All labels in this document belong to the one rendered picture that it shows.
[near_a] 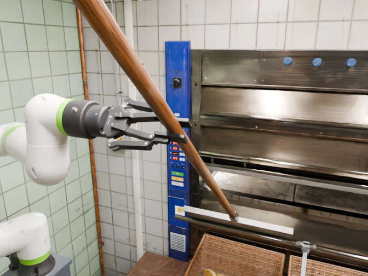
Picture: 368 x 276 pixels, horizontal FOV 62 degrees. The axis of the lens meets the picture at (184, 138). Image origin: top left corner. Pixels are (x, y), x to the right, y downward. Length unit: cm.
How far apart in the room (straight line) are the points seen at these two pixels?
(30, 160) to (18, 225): 61
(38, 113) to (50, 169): 14
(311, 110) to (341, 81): 21
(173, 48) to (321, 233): 145
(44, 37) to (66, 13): 26
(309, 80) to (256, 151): 51
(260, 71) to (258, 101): 17
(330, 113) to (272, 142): 35
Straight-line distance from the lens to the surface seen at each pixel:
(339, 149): 191
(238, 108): 188
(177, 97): 197
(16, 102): 199
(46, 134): 81
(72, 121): 74
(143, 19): 209
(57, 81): 220
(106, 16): 41
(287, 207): 205
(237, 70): 188
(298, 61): 183
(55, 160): 82
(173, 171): 212
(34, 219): 142
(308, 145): 190
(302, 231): 212
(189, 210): 164
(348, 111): 185
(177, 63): 195
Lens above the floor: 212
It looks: 17 degrees down
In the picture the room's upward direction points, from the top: straight up
